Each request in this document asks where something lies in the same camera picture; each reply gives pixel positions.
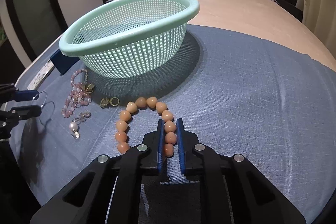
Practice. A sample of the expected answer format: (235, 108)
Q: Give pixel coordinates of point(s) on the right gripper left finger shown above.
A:
(151, 164)

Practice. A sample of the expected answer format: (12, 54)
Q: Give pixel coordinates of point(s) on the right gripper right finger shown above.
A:
(189, 163)

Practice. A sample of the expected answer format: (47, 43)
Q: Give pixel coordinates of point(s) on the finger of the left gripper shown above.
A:
(8, 92)
(10, 119)

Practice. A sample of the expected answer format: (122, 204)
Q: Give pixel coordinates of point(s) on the small silver hoop earring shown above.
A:
(47, 107)

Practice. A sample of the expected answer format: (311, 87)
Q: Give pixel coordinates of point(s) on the gold ring earring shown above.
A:
(106, 102)

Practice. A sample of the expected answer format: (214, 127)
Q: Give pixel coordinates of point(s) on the pearl drop earring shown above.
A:
(74, 125)

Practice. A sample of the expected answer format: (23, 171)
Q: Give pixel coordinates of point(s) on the white butterfly phone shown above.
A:
(42, 74)

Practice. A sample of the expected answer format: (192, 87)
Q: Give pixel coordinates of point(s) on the dark blue rectangular case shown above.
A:
(62, 63)

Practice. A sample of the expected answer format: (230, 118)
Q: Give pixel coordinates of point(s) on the blue denim cloth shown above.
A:
(238, 93)

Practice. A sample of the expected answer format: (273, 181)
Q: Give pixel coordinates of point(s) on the mint green plastic basket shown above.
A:
(127, 38)

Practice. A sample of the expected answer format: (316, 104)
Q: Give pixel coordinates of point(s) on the beige bed cover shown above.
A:
(263, 19)

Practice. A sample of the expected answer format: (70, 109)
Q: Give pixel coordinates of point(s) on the beige curtain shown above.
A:
(319, 17)

